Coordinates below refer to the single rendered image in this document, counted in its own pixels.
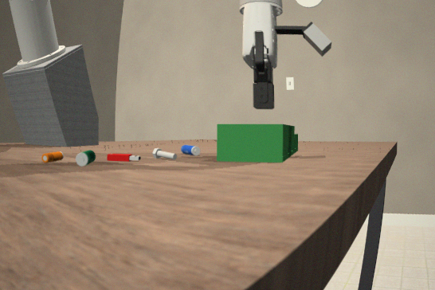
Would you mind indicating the orange battery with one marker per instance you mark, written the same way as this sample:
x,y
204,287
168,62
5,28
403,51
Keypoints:
x,y
50,157

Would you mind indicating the green aa battery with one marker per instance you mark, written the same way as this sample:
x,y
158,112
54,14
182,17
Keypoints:
x,y
84,158

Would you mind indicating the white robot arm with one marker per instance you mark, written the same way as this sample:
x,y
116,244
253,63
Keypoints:
x,y
37,38

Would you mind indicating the blue battery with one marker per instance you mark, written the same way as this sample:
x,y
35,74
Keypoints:
x,y
190,150

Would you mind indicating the red usb stick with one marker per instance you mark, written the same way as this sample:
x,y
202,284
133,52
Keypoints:
x,y
121,157

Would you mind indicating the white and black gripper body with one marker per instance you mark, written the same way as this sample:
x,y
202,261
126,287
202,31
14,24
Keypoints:
x,y
260,16

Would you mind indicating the green bin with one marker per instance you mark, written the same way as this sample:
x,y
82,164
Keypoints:
x,y
259,143

